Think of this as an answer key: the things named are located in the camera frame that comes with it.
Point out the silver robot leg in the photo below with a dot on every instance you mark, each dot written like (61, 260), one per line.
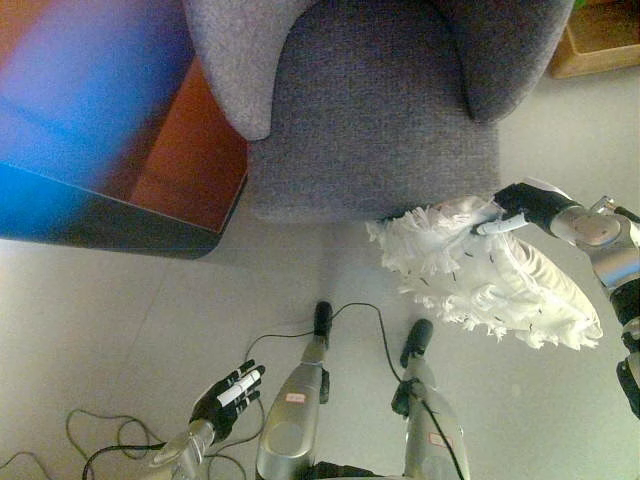
(430, 415)
(292, 415)

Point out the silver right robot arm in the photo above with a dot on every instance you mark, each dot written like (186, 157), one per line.
(605, 245)

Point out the silver right robot leg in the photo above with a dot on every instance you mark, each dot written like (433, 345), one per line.
(430, 415)

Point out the black robot waist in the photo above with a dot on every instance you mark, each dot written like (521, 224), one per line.
(345, 472)

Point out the orange wooden cabinet dark edge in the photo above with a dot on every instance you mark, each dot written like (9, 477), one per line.
(75, 100)

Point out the light wooden box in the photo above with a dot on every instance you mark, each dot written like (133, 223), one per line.
(600, 55)

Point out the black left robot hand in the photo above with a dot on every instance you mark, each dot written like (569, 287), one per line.
(225, 397)

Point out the grey fabric armchair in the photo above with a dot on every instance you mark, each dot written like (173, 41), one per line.
(380, 125)

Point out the white fringed pillow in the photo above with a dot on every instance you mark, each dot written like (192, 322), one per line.
(500, 280)

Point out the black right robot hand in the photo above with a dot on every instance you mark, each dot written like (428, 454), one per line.
(535, 205)

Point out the silver left robot leg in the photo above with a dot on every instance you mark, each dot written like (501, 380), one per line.
(292, 415)

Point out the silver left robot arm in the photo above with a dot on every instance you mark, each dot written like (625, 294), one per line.
(185, 450)

